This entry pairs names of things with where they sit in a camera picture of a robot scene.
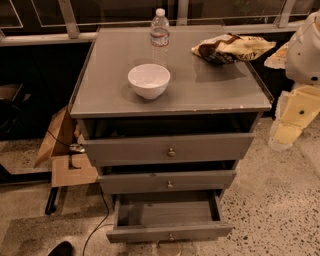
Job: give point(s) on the brown cardboard box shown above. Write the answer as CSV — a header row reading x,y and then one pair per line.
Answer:
x,y
67,168

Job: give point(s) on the white metal railing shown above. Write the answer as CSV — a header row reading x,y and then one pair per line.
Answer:
x,y
33,21

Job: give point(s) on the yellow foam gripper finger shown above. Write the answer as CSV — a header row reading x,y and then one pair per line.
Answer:
x,y
295,110

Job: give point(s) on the grey middle drawer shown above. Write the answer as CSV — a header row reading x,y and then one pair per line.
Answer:
x,y
166,182

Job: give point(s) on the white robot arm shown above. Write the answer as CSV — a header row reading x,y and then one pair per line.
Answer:
x,y
300,58

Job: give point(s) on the grey drawer cabinet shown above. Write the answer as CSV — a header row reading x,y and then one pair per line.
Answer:
x,y
201,98

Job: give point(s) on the grey drawer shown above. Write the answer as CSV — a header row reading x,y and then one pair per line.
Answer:
x,y
166,182
168,149
168,216

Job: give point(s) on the grey bottom drawer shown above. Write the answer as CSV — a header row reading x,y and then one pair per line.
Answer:
x,y
168,216

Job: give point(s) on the grey top drawer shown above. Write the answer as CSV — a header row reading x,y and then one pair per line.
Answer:
x,y
168,149

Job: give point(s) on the clear plastic water bottle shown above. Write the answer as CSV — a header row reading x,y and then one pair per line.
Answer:
x,y
159,37

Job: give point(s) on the black shoe tip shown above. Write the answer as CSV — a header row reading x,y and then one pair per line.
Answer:
x,y
65,248

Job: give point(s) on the white ceramic bowl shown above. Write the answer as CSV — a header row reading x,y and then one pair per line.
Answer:
x,y
149,80

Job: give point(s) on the yellow brown chip bag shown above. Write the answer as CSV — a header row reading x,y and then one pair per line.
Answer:
x,y
228,48

